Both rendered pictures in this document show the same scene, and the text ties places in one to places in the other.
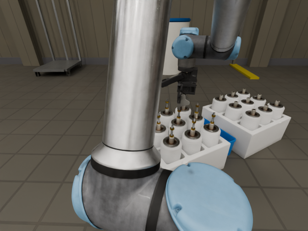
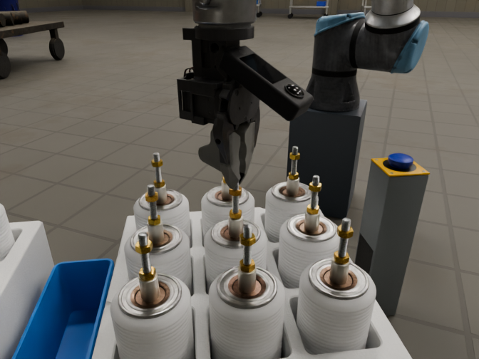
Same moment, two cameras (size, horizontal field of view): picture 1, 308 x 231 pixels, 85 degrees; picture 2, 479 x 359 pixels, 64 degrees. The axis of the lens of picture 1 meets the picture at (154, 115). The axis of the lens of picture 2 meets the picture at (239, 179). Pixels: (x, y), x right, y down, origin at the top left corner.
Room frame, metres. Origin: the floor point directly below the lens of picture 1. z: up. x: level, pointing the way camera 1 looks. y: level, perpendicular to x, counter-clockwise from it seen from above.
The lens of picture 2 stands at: (1.21, 0.04, 0.58)
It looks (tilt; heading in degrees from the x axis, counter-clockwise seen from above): 26 degrees down; 200
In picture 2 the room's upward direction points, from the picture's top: straight up
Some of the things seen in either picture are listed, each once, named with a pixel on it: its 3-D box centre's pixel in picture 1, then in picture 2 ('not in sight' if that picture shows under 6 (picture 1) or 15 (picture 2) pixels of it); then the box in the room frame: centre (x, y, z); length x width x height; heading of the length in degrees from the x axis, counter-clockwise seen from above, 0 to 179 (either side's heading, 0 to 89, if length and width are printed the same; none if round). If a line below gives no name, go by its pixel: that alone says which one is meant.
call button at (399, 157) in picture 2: not in sight; (400, 162); (0.55, 0.10, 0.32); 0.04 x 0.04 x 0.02
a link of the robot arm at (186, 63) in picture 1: (186, 62); (222, 7); (0.75, -0.14, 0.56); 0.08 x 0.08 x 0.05
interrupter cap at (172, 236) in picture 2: (195, 117); (156, 238); (0.81, -0.23, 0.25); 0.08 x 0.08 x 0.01
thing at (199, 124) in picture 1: (194, 130); (162, 286); (0.81, -0.23, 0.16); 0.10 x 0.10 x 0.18
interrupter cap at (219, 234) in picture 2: (178, 122); (235, 233); (0.75, -0.13, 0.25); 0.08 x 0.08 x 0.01
